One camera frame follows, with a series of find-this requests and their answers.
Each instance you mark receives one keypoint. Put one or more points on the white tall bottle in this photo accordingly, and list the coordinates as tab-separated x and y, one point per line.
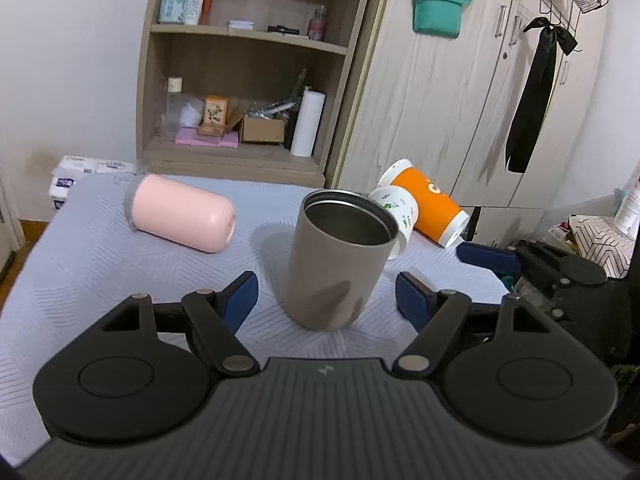
196	0

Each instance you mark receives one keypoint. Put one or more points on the white floral cup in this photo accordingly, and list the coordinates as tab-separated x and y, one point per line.
397	212

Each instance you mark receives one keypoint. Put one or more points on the pink flat box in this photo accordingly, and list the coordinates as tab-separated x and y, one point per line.
206	138

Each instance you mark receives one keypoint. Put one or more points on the pink cup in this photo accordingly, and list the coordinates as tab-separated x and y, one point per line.
182	212

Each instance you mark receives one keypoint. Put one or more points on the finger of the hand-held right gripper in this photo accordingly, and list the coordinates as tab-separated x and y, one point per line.
487	258
531	296

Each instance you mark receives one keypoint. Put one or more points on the taupe steel-lined cup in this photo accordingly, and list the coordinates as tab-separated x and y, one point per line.
337	260

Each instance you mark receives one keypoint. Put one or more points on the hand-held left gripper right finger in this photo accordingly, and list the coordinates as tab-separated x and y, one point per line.
410	301

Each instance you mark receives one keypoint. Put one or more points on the white flat case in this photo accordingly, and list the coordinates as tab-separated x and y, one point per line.
243	24

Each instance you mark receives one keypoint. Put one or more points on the wooden bookshelf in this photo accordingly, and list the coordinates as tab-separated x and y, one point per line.
250	70

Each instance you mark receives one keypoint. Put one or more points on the white line-patterned box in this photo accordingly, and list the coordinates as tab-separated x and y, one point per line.
600	242

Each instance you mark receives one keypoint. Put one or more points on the white paper towel roll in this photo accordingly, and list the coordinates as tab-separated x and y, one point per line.
308	122

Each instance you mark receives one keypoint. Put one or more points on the dark green bottle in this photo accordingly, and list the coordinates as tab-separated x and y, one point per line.
299	87

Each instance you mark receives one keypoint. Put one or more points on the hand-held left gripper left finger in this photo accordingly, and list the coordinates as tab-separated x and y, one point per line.
241	299

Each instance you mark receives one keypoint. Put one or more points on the orange slim bottle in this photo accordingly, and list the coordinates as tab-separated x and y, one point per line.
206	10

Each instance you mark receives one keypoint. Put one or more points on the white plastic bottle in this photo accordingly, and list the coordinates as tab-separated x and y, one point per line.
629	205

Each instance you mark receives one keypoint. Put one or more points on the orange cup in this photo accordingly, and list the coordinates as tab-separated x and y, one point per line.
425	200

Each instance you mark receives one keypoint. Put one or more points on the black ribbon bow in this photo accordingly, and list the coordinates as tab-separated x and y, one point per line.
537	90

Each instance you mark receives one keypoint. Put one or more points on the teal hanging pouch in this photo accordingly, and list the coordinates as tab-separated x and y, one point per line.
442	2

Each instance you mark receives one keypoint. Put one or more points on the black flat item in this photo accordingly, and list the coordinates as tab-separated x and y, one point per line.
283	29

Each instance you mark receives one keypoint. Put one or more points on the pink glass jar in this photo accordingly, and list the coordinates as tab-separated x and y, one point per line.
318	22

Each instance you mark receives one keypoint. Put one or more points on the pack of tissue rolls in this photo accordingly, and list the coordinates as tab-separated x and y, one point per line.
75	175

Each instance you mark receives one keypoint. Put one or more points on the small cardboard box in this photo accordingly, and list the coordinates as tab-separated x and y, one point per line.
260	129

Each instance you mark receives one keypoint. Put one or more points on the clear bottle with beige cap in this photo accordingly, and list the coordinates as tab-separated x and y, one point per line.
172	105

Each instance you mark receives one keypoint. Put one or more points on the light wooden wardrobe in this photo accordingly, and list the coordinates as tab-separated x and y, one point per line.
425	110

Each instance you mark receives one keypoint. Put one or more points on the white round jar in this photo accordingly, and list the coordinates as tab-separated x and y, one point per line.
191	112

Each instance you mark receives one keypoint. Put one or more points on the orange floral small box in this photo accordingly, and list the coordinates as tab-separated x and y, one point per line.
216	111

